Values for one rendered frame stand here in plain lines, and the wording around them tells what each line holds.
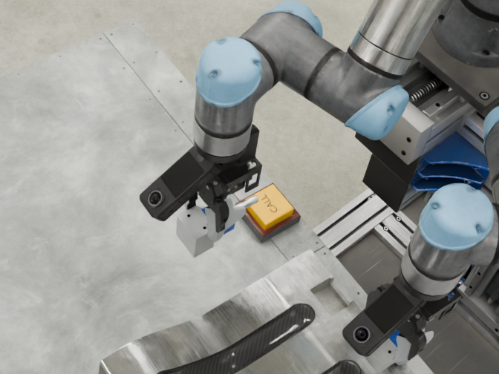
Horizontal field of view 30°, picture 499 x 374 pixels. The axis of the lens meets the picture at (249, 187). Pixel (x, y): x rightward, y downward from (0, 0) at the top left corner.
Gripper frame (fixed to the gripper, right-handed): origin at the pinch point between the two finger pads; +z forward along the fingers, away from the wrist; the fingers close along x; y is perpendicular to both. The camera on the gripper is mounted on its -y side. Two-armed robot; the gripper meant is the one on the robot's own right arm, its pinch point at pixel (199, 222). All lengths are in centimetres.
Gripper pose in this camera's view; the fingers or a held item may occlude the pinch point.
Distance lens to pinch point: 138.0
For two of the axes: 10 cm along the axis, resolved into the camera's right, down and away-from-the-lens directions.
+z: -1.0, 5.6, 8.2
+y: 8.1, -4.4, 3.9
